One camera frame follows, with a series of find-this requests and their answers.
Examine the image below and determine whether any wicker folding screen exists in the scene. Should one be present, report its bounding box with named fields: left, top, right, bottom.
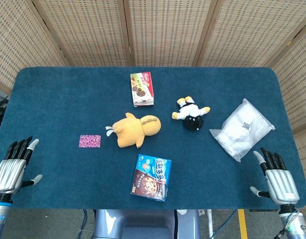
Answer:
left=0, top=0, right=306, bottom=180

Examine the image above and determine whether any pink patterned packet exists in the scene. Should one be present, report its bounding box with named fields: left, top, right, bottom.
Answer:
left=79, top=134, right=102, bottom=148

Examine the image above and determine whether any black white plush doll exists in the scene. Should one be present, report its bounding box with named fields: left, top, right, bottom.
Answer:
left=171, top=96, right=211, bottom=131

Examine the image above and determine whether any white plastic bag package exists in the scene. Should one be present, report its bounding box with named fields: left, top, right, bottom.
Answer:
left=209, top=98, right=276, bottom=163

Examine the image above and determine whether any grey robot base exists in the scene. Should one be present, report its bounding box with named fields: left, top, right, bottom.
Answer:
left=93, top=209, right=201, bottom=239

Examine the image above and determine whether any white red snack box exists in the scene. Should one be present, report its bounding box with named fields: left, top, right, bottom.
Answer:
left=130, top=72, right=155, bottom=108

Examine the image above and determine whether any blue chocolate cookie box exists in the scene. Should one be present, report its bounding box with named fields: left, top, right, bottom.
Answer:
left=130, top=153, right=173, bottom=202

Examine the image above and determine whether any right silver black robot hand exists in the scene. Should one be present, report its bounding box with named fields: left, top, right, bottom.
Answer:
left=250, top=147, right=301, bottom=205

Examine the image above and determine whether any blue cable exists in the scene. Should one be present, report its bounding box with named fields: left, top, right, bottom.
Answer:
left=212, top=209, right=238, bottom=239
left=79, top=209, right=88, bottom=239

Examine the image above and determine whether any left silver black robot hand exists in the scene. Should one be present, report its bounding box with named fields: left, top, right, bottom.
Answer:
left=0, top=136, right=43, bottom=195

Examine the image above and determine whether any blue carpet table cover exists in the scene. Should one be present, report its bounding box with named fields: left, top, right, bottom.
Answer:
left=0, top=66, right=306, bottom=210

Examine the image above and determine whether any yellow plush toy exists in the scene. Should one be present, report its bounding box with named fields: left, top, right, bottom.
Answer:
left=104, top=112, right=162, bottom=149

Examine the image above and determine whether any white table leg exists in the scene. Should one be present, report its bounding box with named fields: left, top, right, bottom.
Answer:
left=207, top=209, right=214, bottom=239

